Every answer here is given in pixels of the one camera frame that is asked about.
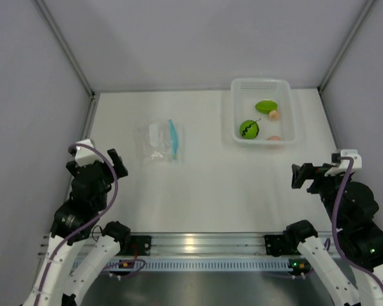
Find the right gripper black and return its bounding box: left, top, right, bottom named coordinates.
left=292, top=161, right=350, bottom=227

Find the pink fake egg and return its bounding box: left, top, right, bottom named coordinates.
left=267, top=136, right=282, bottom=141

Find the clear zip top bag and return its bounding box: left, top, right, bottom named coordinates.
left=134, top=119, right=184, bottom=166

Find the beige fake garlic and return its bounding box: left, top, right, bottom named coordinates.
left=268, top=110, right=280, bottom=121

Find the green fake melon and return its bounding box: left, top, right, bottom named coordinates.
left=239, top=119, right=260, bottom=140

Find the green fake leaf vegetable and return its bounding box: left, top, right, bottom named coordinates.
left=255, top=99, right=278, bottom=114

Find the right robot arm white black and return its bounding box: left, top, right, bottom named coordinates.
left=283, top=157, right=383, bottom=305

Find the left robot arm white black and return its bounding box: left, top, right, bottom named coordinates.
left=24, top=140, right=131, bottom=305

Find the white plastic basket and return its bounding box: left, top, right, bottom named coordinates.
left=230, top=78, right=298, bottom=146

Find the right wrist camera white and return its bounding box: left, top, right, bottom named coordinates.
left=324, top=149, right=363, bottom=177

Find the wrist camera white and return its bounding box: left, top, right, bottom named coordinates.
left=324, top=149, right=363, bottom=177
left=68, top=145, right=100, bottom=167

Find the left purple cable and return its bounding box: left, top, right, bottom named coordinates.
left=31, top=143, right=147, bottom=306

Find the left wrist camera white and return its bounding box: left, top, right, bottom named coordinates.
left=68, top=145, right=100, bottom=167

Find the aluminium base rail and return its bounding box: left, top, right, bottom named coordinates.
left=40, top=231, right=339, bottom=258

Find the white slotted cable duct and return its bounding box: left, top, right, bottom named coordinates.
left=70, top=257, right=310, bottom=272

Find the left aluminium frame post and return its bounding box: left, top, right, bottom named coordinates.
left=33, top=0, right=98, bottom=96

